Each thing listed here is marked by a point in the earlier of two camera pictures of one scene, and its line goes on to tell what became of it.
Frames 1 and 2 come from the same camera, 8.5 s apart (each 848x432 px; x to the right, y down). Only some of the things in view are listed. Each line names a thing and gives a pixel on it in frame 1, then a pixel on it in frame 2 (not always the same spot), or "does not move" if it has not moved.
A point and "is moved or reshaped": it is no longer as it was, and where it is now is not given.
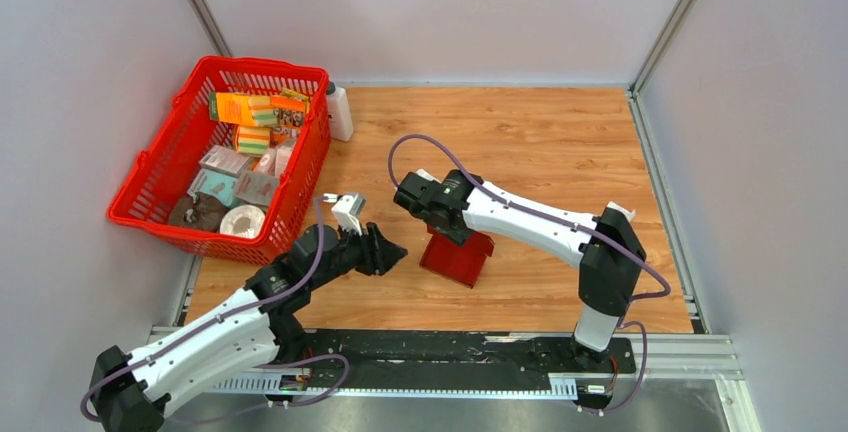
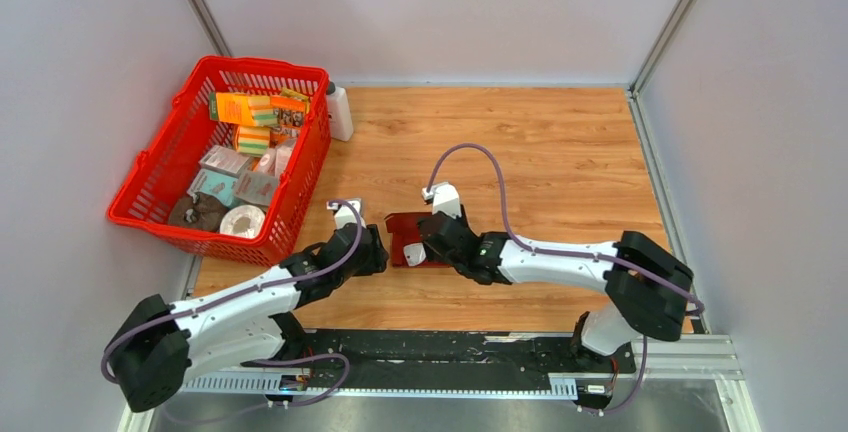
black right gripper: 459,235 -> 432,256
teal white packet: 214,183 does not move
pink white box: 221,159 does not move
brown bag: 198,211 does not move
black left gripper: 379,254 does not move
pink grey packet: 255,187 does not move
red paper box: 458,263 is moved or reshaped
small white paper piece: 630,215 -> 414,253
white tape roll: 253,214 does not move
